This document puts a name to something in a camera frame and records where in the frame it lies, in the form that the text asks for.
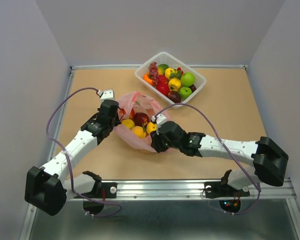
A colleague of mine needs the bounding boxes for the purple cable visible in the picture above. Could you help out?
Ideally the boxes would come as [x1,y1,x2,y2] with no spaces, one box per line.
[45,86,123,218]
[152,102,262,216]

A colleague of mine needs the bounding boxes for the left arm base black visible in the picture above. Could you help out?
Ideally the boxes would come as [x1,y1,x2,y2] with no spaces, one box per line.
[82,181,120,218]

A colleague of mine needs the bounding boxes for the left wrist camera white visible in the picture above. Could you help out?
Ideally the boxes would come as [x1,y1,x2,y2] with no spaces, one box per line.
[96,89,115,102]

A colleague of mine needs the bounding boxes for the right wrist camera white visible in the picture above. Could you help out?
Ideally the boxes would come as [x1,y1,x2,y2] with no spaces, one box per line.
[151,113,168,129]

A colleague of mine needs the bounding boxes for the yellow round fruit in bag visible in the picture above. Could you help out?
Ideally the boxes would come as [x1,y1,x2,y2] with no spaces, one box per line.
[121,119,135,130]

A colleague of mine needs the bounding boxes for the white plastic basket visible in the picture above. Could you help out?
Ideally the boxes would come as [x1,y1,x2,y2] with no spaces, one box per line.
[135,52,207,105]

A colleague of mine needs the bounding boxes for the small green apple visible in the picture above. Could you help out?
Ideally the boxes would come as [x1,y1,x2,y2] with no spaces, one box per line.
[179,86,192,100]

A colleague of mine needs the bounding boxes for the red cherries with leaves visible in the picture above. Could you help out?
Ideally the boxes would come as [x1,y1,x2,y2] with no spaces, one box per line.
[169,67,184,79]

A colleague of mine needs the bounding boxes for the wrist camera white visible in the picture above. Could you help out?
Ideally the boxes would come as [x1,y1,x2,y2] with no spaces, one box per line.
[96,89,115,102]
[151,113,168,129]

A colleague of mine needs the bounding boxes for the small dark plum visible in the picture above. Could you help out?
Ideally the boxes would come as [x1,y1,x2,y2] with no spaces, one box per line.
[189,84,197,93]

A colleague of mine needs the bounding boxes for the pink plastic bag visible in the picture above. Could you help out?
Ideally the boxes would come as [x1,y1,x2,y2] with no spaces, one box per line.
[114,91,163,153]

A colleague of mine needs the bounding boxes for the red strawberry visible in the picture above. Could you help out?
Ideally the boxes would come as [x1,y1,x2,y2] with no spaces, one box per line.
[158,75,169,85]

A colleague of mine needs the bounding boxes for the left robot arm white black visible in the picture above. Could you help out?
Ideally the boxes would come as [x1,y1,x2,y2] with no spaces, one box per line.
[24,99,120,216]

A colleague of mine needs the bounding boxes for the dark purple plum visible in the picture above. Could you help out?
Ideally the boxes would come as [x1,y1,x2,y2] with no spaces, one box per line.
[167,90,182,103]

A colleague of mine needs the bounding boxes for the purple grape bunch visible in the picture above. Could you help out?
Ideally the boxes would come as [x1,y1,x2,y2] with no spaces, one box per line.
[148,62,159,86]

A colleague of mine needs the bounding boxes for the orange tangerine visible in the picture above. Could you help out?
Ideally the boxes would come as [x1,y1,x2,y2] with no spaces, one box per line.
[143,73,156,87]

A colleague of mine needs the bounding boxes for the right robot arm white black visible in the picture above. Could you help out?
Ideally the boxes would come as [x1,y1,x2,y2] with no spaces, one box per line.
[150,121,289,195]

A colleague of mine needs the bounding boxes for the large green apple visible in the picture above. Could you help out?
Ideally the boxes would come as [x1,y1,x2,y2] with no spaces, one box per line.
[180,72,196,87]

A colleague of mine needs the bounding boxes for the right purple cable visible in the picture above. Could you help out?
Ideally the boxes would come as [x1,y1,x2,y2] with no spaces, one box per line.
[152,102,262,216]

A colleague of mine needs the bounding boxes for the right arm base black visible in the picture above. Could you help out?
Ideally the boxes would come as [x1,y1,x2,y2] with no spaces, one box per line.
[201,169,250,214]

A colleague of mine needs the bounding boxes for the dark red apple in bag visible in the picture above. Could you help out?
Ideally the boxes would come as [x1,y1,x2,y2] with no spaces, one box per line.
[133,112,150,127]

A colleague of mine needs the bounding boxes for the green yellow mango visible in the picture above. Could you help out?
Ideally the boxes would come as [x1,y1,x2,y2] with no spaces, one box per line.
[157,63,169,75]

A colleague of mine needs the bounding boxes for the aluminium front rail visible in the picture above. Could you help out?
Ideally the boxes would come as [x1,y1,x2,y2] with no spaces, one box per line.
[29,178,297,201]

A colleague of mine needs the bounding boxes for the yellow bell pepper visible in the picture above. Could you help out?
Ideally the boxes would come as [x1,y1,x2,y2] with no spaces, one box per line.
[168,78,182,92]

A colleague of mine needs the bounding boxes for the small orange red fruit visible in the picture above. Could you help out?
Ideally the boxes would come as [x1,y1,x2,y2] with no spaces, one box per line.
[129,109,135,120]

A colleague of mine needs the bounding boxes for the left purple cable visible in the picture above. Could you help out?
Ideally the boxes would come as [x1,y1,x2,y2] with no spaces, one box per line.
[45,86,123,218]

